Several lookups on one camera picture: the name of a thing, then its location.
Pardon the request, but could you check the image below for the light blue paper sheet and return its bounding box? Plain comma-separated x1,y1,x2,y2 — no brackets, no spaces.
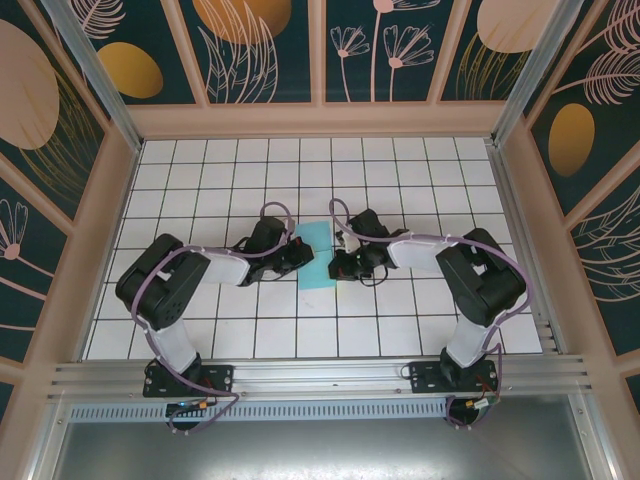
293,221,337,292

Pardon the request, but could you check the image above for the grey metal sheet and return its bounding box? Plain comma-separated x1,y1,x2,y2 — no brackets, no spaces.
29,394,616,480

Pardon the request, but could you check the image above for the small controller board with connector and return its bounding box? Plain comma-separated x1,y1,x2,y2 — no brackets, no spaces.
164,398,216,416
449,394,504,426

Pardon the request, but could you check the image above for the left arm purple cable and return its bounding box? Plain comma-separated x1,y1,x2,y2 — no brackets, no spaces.
132,201,296,435

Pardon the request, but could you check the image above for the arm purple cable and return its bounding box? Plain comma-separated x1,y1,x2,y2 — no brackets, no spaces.
132,201,296,435
328,198,531,431

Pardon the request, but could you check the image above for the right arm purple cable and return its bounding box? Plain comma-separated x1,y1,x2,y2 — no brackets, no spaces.
328,198,531,431

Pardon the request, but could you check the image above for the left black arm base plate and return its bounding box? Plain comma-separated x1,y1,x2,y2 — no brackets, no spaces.
142,363,236,399

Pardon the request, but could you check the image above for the long aluminium mounting rail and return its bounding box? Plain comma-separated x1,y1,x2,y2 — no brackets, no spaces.
47,353,594,404

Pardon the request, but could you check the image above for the aluminium side rail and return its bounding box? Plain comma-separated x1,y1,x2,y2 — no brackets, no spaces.
487,142,571,359

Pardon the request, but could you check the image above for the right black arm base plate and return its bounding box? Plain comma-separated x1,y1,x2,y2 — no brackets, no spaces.
408,360,501,394

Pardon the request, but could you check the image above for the slotted grey cable duct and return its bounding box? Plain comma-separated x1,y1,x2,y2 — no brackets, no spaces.
69,397,454,422

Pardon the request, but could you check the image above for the right aluminium corner post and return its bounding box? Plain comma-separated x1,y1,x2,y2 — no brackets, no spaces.
492,0,586,149

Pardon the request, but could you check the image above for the aluminium corner post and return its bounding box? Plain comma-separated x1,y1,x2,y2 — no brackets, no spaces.
492,0,586,149
39,0,146,154

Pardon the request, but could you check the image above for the left aluminium corner post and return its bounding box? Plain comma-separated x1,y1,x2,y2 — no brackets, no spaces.
39,0,146,154

